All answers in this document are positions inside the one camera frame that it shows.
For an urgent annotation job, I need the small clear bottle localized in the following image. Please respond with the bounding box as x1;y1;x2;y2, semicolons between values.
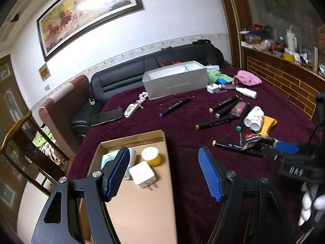
231;102;247;116

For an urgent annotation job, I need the wooden glass door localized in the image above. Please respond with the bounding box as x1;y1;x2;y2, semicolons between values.
0;54;33;234

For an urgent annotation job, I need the white plastic bottle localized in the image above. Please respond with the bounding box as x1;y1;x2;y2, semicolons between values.
236;86;258;99

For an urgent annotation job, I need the white tube bottle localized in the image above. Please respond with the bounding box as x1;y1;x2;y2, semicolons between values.
124;148;138;181

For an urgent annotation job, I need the red bag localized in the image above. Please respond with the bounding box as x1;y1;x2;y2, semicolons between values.
161;59;182;67

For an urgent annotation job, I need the yellow wall sticker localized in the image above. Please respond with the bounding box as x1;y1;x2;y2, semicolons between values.
38;63;51;82

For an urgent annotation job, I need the wooden door frame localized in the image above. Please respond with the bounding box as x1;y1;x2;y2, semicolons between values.
216;0;254;69

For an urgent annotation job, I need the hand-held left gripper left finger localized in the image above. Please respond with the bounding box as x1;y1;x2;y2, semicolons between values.
30;146;130;244

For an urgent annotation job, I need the colourful box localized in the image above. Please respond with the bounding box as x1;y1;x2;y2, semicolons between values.
245;33;262;44

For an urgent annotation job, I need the yellow tape roll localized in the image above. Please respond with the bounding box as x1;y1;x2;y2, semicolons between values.
141;147;162;167

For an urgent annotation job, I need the pink cloth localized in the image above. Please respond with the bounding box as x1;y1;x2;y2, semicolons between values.
234;70;262;86

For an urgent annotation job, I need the framed landscape painting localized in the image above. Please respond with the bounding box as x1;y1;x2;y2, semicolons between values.
37;0;145;61

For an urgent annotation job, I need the black marker grey cap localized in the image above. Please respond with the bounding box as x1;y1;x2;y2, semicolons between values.
215;99;242;119

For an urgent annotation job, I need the green cloth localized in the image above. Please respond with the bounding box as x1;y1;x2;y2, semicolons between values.
206;69;234;84

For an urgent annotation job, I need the maroon tablecloth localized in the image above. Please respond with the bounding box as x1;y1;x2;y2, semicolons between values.
67;67;325;244

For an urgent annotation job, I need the pink upholstered chair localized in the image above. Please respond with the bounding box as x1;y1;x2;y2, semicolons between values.
39;75;89;158

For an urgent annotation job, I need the large white charger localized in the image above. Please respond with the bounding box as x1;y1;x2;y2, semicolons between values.
129;161;156;190

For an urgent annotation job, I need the wooden chair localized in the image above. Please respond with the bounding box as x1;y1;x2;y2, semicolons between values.
0;110;69;196

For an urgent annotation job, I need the black snack packet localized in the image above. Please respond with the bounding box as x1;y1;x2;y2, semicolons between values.
239;132;280;155

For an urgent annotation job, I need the black smartphone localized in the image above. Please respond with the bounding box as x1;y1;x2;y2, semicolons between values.
91;108;124;127

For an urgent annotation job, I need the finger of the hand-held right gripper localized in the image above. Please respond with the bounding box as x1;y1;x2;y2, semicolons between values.
261;142;300;162

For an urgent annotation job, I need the brick pattern counter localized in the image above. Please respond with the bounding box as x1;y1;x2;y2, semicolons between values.
241;46;325;122

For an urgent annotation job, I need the white pill bottle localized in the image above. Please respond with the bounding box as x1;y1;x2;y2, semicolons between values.
244;106;262;127
250;110;264;131

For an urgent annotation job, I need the black marker green cap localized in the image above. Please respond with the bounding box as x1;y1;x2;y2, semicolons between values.
236;103;250;132

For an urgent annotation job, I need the small white charger adapter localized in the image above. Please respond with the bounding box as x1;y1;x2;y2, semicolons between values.
206;83;221;94

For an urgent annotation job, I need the black marker purple cap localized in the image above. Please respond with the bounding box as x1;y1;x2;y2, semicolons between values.
159;97;191;117

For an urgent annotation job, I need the pink beaded keychain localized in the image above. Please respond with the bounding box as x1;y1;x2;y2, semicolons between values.
137;91;149;107

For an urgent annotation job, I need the teal packet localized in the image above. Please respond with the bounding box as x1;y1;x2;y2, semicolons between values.
101;150;120;169

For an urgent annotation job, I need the floral cushion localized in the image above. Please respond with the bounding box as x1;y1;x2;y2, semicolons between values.
33;124;66;166

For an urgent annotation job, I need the grey rectangular box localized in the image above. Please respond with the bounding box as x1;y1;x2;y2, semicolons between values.
142;60;209;101

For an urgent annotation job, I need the black leather sofa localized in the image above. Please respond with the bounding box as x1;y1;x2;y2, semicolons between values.
71;39;231;143

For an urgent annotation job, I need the black marker gold cap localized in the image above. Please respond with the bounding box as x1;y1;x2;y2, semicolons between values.
209;95;239;113

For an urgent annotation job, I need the person's right hand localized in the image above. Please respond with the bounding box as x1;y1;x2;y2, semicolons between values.
298;183;325;227

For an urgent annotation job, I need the yellow packet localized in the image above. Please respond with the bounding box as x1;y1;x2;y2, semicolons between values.
256;115;278;139

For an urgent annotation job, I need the black marker yellow cap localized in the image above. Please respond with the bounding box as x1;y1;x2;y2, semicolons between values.
212;140;267;158
195;114;238;130

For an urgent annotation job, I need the white car key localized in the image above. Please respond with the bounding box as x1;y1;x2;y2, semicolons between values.
123;103;140;119

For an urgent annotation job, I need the cardboard box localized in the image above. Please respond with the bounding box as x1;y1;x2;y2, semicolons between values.
79;130;178;244

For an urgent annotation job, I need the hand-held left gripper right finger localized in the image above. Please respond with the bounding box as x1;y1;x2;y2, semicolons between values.
198;146;296;244

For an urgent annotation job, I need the white thermos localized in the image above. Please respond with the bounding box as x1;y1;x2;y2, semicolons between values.
287;29;297;54

